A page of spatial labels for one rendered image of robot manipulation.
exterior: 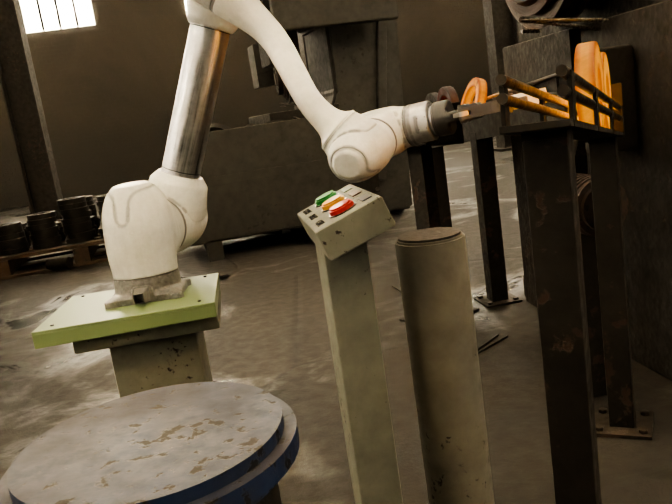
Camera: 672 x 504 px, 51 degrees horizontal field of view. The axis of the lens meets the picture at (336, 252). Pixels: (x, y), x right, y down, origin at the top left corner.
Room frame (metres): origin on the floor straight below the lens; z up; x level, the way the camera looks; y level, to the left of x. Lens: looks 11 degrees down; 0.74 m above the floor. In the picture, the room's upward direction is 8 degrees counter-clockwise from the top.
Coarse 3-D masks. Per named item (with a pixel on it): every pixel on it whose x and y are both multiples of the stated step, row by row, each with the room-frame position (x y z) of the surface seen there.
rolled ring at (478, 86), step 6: (474, 78) 2.59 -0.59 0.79; (480, 78) 2.58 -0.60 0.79; (468, 84) 2.64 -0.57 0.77; (474, 84) 2.58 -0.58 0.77; (480, 84) 2.53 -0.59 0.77; (486, 84) 2.54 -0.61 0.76; (468, 90) 2.63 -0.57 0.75; (474, 90) 2.63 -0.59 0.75; (480, 90) 2.51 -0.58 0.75; (486, 90) 2.52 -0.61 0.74; (468, 96) 2.65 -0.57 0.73; (480, 96) 2.50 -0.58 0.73; (486, 96) 2.51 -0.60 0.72; (462, 102) 2.66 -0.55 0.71; (468, 102) 2.65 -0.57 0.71; (474, 102) 2.53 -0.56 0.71
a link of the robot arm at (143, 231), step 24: (120, 192) 1.62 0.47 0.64; (144, 192) 1.63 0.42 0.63; (120, 216) 1.60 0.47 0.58; (144, 216) 1.60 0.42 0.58; (168, 216) 1.66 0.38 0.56; (120, 240) 1.59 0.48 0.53; (144, 240) 1.59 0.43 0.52; (168, 240) 1.64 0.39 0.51; (120, 264) 1.59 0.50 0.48; (144, 264) 1.59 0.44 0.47; (168, 264) 1.62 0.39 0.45
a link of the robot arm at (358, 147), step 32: (224, 0) 1.62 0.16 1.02; (256, 0) 1.64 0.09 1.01; (256, 32) 1.62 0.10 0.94; (288, 64) 1.54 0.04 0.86; (320, 96) 1.48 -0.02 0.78; (320, 128) 1.46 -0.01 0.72; (352, 128) 1.41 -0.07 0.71; (384, 128) 1.47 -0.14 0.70; (352, 160) 1.38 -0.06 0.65; (384, 160) 1.43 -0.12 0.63
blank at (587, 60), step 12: (576, 48) 1.23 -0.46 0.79; (588, 48) 1.21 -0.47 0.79; (576, 60) 1.20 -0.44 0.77; (588, 60) 1.19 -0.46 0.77; (600, 60) 1.28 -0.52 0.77; (576, 72) 1.19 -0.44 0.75; (588, 72) 1.18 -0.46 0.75; (600, 72) 1.27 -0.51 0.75; (600, 84) 1.27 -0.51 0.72; (588, 96) 1.18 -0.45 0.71; (588, 108) 1.19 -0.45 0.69; (588, 120) 1.20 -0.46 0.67; (600, 120) 1.21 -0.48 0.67
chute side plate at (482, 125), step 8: (560, 96) 1.79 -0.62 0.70; (552, 104) 1.84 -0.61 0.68; (496, 112) 2.21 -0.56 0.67; (512, 112) 2.09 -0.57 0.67; (520, 112) 2.03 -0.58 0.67; (528, 112) 1.98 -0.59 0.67; (472, 120) 2.42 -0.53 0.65; (480, 120) 2.35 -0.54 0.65; (488, 120) 2.28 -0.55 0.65; (496, 120) 2.21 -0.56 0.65; (512, 120) 2.09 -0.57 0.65; (520, 120) 2.04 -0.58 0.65; (528, 120) 1.99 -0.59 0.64; (536, 120) 1.94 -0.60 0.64; (464, 128) 2.51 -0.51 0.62; (472, 128) 2.43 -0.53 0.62; (480, 128) 2.36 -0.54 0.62; (488, 128) 2.29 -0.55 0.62; (496, 128) 2.22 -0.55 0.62; (464, 136) 2.52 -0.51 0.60; (480, 136) 2.36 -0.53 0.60; (488, 136) 2.29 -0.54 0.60
